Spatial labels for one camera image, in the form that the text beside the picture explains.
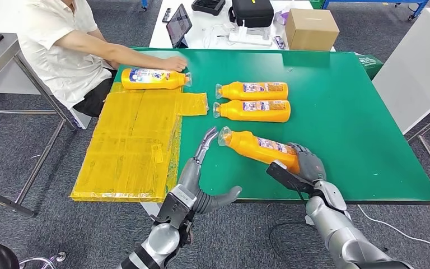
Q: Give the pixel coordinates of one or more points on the person's right forearm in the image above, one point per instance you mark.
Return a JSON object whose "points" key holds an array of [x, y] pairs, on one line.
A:
{"points": [[137, 57]]}

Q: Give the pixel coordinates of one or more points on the purple plastic packet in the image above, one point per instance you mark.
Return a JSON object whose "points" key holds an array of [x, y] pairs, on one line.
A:
{"points": [[282, 17]]}

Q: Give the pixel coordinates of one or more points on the small printed packet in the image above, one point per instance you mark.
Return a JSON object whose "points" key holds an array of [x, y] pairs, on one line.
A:
{"points": [[280, 42]]}

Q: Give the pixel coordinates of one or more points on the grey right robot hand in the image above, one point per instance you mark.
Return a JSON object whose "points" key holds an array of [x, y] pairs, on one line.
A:
{"points": [[311, 165]]}

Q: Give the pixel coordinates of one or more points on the black plastic tray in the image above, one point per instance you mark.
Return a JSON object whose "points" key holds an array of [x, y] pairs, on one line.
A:
{"points": [[208, 5]]}

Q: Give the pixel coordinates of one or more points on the dark tablet on stand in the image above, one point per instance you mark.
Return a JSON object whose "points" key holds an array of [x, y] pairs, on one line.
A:
{"points": [[179, 24]]}

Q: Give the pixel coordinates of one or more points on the yellow taped cardboard mat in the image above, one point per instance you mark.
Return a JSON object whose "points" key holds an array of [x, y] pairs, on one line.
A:
{"points": [[126, 148]]}

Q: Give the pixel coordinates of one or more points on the white power strip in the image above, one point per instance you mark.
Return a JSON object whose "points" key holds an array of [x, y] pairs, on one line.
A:
{"points": [[250, 39]]}

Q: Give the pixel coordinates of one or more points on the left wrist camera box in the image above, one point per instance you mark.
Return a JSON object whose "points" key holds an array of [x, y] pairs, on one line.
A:
{"points": [[176, 208]]}

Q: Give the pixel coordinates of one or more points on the person's right hand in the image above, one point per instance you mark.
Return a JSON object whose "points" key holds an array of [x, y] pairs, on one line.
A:
{"points": [[176, 64]]}

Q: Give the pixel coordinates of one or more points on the person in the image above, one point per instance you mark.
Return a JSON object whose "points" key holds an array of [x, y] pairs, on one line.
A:
{"points": [[59, 63]]}

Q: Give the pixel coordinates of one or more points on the brown cardboard box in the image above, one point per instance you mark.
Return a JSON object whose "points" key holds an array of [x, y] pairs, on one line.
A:
{"points": [[311, 31]]}

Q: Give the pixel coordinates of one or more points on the person's left forearm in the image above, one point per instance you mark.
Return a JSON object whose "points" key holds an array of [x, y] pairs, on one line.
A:
{"points": [[107, 52]]}

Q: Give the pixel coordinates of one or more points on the orange detergent bottle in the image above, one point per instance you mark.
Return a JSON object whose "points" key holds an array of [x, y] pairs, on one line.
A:
{"points": [[259, 116], [252, 148], [237, 93], [170, 80]]}

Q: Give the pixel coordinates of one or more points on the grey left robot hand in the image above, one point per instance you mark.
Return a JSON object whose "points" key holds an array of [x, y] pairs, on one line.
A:
{"points": [[191, 176]]}

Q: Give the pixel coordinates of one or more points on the black carry bag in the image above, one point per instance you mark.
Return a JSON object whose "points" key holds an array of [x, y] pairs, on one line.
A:
{"points": [[252, 13]]}

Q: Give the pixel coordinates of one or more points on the blue metal rack frame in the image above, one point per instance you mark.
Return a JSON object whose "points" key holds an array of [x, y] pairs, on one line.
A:
{"points": [[415, 3]]}

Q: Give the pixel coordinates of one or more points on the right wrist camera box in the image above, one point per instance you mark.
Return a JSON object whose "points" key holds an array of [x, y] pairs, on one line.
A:
{"points": [[285, 178]]}

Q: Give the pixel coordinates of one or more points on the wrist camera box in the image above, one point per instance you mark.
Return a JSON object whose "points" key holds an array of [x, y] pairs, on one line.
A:
{"points": [[285, 178], [176, 208]]}

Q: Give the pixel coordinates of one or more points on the white table leg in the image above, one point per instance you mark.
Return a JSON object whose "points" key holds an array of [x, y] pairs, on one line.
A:
{"points": [[149, 208]]}

